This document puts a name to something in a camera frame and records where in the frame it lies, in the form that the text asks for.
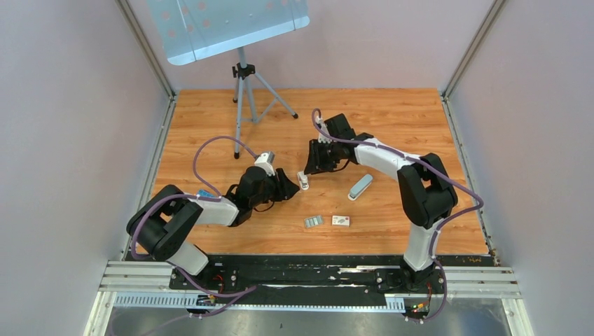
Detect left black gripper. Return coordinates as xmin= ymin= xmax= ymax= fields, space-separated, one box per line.
xmin=249 ymin=168 xmax=299 ymax=209

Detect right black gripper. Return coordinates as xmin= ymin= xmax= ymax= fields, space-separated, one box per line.
xmin=303 ymin=139 xmax=341 ymax=176

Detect grey staple strips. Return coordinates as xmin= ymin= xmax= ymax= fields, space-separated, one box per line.
xmin=304 ymin=215 xmax=324 ymax=228

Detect white stapler body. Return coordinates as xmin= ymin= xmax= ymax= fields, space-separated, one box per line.
xmin=347 ymin=174 xmax=373 ymax=201

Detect white staple box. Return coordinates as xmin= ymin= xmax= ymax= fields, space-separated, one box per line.
xmin=331 ymin=216 xmax=350 ymax=227

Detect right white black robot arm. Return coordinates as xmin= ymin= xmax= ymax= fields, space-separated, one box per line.
xmin=304 ymin=108 xmax=458 ymax=293

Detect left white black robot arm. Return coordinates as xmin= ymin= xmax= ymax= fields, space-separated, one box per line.
xmin=126 ymin=166 xmax=300 ymax=289

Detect grey tripod stand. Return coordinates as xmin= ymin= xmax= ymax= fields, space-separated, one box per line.
xmin=232 ymin=47 xmax=299 ymax=159

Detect silver perforated music stand tray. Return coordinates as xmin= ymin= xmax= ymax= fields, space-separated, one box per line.
xmin=146 ymin=0 xmax=310 ymax=66

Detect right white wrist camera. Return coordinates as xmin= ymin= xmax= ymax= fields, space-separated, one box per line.
xmin=315 ymin=116 xmax=333 ymax=144

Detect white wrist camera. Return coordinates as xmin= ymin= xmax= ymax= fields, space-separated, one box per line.
xmin=254 ymin=151 xmax=276 ymax=176
xmin=315 ymin=116 xmax=333 ymax=144

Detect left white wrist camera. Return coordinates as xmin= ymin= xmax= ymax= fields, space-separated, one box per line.
xmin=254 ymin=151 xmax=276 ymax=176

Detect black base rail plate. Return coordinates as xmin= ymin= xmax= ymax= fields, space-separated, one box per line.
xmin=170 ymin=254 xmax=494 ymax=312

